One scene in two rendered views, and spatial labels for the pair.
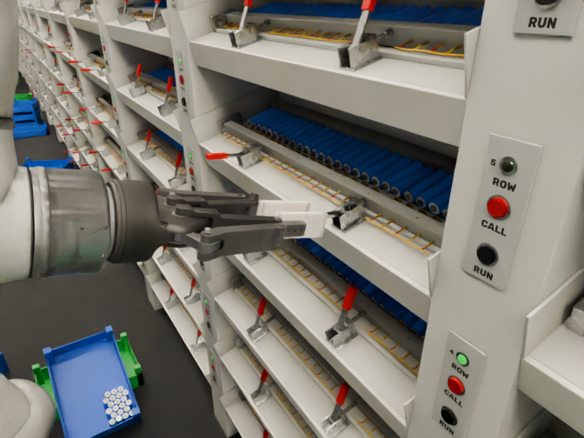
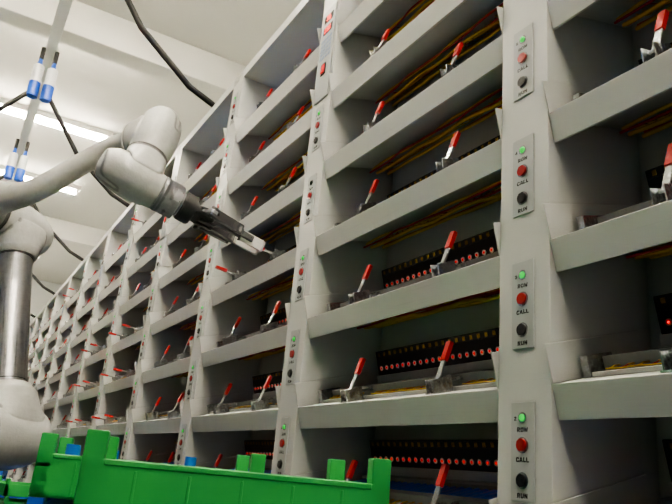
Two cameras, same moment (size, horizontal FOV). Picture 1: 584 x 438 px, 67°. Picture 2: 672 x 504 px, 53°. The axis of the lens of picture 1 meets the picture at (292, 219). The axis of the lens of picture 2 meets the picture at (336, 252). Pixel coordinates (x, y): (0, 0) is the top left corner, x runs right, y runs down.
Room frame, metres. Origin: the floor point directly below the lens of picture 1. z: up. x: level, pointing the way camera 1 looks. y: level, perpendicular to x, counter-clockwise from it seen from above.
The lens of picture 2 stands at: (-1.18, -0.35, 0.38)
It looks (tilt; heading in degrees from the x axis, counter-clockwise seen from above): 19 degrees up; 4
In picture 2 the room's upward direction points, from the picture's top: 5 degrees clockwise
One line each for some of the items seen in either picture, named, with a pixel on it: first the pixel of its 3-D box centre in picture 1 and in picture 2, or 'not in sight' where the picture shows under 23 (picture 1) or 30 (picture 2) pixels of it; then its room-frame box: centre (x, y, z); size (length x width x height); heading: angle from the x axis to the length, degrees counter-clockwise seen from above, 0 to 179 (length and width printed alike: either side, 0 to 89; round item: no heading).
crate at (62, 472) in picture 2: not in sight; (153, 473); (-0.14, -0.03, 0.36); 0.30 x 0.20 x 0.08; 107
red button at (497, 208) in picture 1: (499, 207); not in sight; (0.31, -0.16, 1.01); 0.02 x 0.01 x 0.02; 33
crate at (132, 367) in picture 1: (89, 374); not in sight; (1.06, 0.68, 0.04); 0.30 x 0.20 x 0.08; 123
